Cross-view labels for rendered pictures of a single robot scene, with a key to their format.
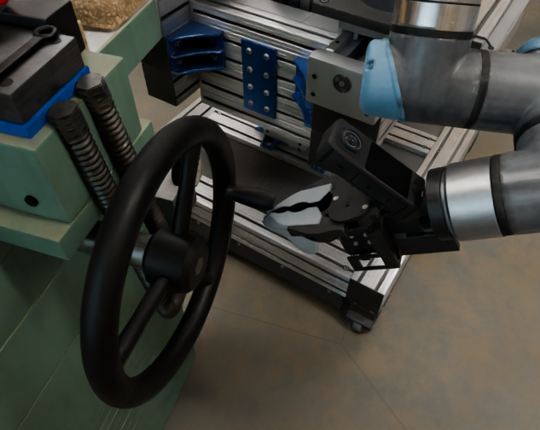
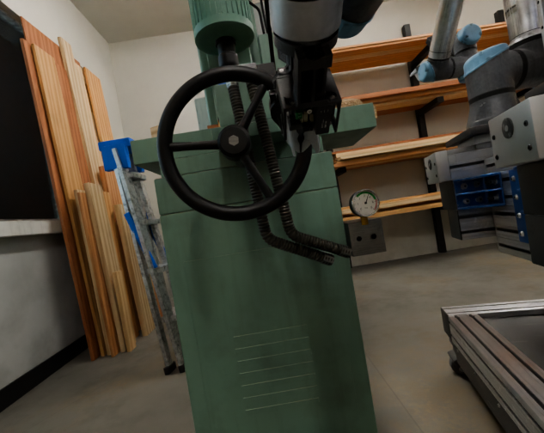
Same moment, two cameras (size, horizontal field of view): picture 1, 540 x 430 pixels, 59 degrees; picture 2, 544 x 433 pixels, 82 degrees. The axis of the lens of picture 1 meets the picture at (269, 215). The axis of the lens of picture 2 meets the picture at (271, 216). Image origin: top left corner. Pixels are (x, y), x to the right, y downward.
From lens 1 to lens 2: 0.73 m
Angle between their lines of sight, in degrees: 78
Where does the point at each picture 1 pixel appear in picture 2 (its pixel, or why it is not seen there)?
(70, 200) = (223, 115)
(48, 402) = (212, 268)
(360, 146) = not seen: hidden behind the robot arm
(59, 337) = (235, 239)
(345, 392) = not seen: outside the picture
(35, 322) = not seen: hidden behind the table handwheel
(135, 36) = (347, 115)
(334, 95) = (507, 146)
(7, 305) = (216, 189)
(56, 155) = (223, 93)
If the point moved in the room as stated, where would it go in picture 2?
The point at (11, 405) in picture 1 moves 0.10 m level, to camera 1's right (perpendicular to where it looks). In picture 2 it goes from (196, 242) to (199, 244)
